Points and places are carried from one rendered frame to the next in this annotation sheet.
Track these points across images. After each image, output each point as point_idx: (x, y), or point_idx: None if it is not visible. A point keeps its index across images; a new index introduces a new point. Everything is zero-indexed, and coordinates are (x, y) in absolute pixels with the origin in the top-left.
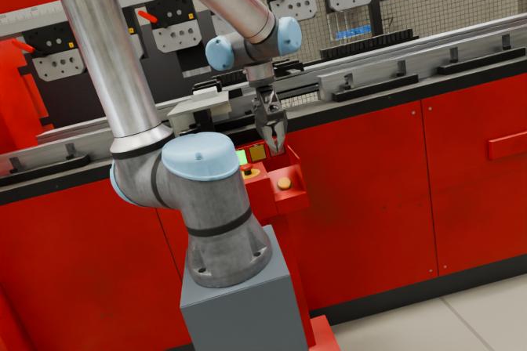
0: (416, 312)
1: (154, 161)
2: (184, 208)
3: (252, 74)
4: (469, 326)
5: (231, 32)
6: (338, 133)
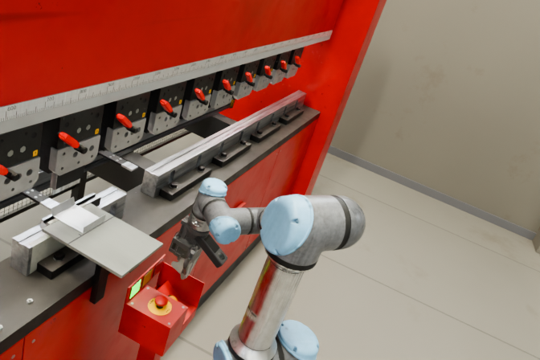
0: (168, 355)
1: (278, 357)
2: None
3: (206, 227)
4: (204, 350)
5: (121, 145)
6: (174, 233)
